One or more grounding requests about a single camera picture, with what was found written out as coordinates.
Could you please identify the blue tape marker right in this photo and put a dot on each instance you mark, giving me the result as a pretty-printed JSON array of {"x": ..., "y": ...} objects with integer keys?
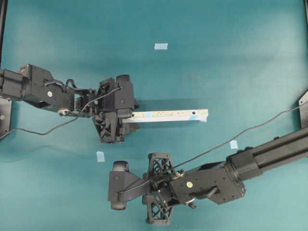
[{"x": 234, "y": 144}]

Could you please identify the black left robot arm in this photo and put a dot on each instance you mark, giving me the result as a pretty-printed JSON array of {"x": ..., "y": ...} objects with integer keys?
[{"x": 37, "y": 87}]

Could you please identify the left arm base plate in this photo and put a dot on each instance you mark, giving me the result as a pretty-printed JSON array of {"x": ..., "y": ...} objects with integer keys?
[{"x": 5, "y": 116}]

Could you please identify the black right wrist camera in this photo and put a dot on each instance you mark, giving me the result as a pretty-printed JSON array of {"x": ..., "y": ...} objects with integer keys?
[{"x": 124, "y": 186}]

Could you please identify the blue tape marker top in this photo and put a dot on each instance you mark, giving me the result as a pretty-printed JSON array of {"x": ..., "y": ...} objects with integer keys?
[{"x": 160, "y": 46}]

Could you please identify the blue tape marker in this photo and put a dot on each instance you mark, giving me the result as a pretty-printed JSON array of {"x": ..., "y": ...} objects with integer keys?
[
  {"x": 234, "y": 144},
  {"x": 160, "y": 46},
  {"x": 100, "y": 156}
]

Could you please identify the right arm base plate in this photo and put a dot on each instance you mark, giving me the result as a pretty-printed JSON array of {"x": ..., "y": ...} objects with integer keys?
[{"x": 303, "y": 110}]

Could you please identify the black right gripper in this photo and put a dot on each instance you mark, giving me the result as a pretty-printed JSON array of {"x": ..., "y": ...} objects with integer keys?
[{"x": 160, "y": 197}]

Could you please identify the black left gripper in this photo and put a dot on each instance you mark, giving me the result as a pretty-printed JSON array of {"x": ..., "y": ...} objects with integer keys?
[{"x": 107, "y": 122}]

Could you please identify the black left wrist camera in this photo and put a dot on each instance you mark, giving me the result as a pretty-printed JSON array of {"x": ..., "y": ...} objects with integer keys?
[{"x": 124, "y": 97}]

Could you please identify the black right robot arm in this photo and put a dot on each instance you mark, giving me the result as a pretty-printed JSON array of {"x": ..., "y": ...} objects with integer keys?
[{"x": 219, "y": 182}]

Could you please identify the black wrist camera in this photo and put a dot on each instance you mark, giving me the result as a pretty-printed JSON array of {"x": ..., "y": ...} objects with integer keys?
[
  {"x": 124, "y": 186},
  {"x": 124, "y": 97}
]

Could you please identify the white particle board plank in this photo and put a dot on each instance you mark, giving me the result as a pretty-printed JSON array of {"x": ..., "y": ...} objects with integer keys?
[{"x": 167, "y": 116}]

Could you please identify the blue tape marker left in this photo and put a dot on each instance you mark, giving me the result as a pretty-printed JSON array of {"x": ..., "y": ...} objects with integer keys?
[{"x": 100, "y": 156}]

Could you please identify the black frame post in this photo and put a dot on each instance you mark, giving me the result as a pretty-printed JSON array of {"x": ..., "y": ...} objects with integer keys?
[{"x": 3, "y": 12}]

